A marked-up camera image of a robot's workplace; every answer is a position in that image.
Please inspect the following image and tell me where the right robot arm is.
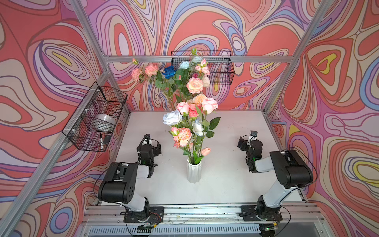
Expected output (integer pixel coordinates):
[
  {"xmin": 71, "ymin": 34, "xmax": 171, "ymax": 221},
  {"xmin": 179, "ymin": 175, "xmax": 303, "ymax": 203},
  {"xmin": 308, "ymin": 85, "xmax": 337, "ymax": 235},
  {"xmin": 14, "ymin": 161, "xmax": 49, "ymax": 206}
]
[{"xmin": 237, "ymin": 135, "xmax": 314, "ymax": 220}]

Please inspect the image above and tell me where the white rose flower stem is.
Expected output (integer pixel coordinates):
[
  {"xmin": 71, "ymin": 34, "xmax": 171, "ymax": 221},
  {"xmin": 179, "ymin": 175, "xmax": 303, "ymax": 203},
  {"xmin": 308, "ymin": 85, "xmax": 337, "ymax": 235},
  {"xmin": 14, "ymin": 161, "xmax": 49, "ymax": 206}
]
[{"xmin": 163, "ymin": 110, "xmax": 188, "ymax": 131}]

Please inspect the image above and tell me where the white pale-blue flower stem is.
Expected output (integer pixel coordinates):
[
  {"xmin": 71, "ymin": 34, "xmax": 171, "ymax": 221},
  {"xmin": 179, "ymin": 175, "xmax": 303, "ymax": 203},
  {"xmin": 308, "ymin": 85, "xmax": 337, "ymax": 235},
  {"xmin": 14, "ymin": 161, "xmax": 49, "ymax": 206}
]
[{"xmin": 179, "ymin": 48, "xmax": 202, "ymax": 86}]

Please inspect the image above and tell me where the bunch of artificial flowers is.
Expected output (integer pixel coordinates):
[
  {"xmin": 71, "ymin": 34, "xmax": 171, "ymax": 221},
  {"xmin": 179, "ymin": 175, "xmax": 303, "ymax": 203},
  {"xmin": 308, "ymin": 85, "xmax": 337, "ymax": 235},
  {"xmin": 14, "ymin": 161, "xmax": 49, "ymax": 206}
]
[{"xmin": 197, "ymin": 98, "xmax": 221, "ymax": 144}]

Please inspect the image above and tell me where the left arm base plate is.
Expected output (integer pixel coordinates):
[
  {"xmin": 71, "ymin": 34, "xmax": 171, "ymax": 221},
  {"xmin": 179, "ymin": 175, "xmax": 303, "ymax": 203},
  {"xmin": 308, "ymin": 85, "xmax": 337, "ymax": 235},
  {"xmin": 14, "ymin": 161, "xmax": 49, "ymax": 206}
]
[{"xmin": 123, "ymin": 206, "xmax": 164, "ymax": 225}]

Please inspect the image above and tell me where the red rose flower stem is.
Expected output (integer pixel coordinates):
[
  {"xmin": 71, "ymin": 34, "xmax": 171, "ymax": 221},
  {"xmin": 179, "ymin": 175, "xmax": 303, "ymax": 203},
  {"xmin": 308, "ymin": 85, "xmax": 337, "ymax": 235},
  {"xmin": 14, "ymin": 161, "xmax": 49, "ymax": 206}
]
[{"xmin": 188, "ymin": 104, "xmax": 198, "ymax": 118}]

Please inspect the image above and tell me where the black wire basket back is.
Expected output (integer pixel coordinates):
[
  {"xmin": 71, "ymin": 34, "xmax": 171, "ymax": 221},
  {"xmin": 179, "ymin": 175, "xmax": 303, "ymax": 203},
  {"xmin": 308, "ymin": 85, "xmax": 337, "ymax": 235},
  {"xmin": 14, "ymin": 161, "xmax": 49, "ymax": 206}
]
[{"xmin": 171, "ymin": 48, "xmax": 235, "ymax": 85}]

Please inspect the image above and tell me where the pale blue-white rose stem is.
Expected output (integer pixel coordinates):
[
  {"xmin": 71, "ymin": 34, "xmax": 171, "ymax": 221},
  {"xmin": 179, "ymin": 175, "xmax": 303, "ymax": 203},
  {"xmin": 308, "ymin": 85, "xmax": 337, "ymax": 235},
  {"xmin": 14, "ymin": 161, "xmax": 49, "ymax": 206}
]
[{"xmin": 192, "ymin": 118, "xmax": 205, "ymax": 165}]

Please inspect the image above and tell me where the pink carnation flower stem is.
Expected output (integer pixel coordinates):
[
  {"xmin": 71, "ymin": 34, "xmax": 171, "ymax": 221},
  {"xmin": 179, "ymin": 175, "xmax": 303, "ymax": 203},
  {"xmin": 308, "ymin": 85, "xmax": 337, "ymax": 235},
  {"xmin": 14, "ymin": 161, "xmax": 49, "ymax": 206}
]
[{"xmin": 131, "ymin": 64, "xmax": 176, "ymax": 102}]

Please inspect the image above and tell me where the black wire basket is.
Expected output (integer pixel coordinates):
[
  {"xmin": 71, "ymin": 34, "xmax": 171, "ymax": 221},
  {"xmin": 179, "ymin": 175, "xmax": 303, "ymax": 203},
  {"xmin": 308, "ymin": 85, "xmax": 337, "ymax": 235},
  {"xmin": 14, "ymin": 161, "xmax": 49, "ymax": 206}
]
[
  {"xmin": 171, "ymin": 48, "xmax": 235, "ymax": 85},
  {"xmin": 62, "ymin": 82, "xmax": 127, "ymax": 152}
]

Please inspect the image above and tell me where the black marker in basket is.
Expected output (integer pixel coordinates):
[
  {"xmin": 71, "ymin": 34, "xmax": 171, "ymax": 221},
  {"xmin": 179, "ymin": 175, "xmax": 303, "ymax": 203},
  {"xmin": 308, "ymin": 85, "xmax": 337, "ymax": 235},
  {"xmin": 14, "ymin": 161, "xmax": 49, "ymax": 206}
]
[{"xmin": 100, "ymin": 134, "xmax": 104, "ymax": 151}]

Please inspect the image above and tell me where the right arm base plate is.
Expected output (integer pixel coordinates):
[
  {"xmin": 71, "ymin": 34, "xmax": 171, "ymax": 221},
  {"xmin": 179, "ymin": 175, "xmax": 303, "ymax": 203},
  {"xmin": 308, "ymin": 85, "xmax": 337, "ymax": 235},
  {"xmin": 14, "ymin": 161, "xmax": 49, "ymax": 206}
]
[{"xmin": 239, "ymin": 205, "xmax": 283, "ymax": 222}]

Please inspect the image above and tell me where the white ribbed vase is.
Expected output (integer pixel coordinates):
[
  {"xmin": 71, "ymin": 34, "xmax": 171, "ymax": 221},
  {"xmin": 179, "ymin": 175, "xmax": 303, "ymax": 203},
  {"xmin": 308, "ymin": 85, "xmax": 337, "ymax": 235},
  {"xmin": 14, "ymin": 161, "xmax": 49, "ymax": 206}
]
[{"xmin": 187, "ymin": 160, "xmax": 202, "ymax": 184}]

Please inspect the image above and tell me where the pink peach rose stem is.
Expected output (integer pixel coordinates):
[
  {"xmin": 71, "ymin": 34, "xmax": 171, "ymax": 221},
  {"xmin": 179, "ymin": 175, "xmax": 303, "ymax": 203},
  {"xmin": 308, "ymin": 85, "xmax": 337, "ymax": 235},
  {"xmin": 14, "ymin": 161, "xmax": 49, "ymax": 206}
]
[{"xmin": 186, "ymin": 58, "xmax": 211, "ymax": 94}]

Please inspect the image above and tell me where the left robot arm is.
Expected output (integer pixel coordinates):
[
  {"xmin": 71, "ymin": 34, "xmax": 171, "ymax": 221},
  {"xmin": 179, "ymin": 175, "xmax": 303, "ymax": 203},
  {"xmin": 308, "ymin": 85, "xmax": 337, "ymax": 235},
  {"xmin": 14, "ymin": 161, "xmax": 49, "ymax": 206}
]
[{"xmin": 97, "ymin": 134, "xmax": 161, "ymax": 215}]

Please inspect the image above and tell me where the blue rose flower stem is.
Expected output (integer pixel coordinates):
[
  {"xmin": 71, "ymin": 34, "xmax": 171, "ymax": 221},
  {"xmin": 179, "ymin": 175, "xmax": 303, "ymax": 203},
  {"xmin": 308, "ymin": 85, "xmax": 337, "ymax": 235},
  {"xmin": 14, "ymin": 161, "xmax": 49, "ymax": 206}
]
[{"xmin": 161, "ymin": 65, "xmax": 177, "ymax": 110}]

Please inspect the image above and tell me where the peach tulip flower stem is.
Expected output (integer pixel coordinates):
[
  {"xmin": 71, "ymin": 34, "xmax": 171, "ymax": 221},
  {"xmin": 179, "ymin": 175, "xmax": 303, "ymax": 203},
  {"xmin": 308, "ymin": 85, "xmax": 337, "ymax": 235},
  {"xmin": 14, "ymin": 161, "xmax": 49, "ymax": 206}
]
[{"xmin": 194, "ymin": 147, "xmax": 211, "ymax": 165}]

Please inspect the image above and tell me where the black wire basket left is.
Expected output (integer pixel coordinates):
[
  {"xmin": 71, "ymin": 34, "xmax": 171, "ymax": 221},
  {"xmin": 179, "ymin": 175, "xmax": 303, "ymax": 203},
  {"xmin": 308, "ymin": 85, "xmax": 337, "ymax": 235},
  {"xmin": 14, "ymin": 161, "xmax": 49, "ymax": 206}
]
[{"xmin": 62, "ymin": 82, "xmax": 127, "ymax": 152}]

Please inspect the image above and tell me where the pink spray carnation stem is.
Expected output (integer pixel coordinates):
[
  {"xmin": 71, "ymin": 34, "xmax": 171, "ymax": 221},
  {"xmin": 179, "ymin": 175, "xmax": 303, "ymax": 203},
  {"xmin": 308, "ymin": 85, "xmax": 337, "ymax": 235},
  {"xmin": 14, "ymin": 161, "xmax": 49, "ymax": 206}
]
[{"xmin": 169, "ymin": 126, "xmax": 194, "ymax": 164}]

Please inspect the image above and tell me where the peach rose flower stem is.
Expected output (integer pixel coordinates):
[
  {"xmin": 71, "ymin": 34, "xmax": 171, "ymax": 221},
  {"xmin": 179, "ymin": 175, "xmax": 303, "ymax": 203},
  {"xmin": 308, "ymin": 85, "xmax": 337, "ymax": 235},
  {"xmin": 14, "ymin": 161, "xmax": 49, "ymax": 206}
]
[{"xmin": 187, "ymin": 94, "xmax": 207, "ymax": 106}]

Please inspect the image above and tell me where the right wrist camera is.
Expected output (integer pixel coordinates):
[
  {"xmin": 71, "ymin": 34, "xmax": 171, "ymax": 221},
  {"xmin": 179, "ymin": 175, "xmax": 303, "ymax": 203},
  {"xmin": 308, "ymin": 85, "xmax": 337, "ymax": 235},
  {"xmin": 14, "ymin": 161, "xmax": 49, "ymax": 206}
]
[{"xmin": 250, "ymin": 130, "xmax": 258, "ymax": 140}]

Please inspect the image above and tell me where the small pink rose stem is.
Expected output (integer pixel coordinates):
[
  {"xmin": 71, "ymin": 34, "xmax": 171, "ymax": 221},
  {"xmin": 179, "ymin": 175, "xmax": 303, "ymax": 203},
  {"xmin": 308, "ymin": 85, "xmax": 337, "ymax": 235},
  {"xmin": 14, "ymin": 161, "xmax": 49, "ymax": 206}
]
[{"xmin": 176, "ymin": 102, "xmax": 190, "ymax": 116}]

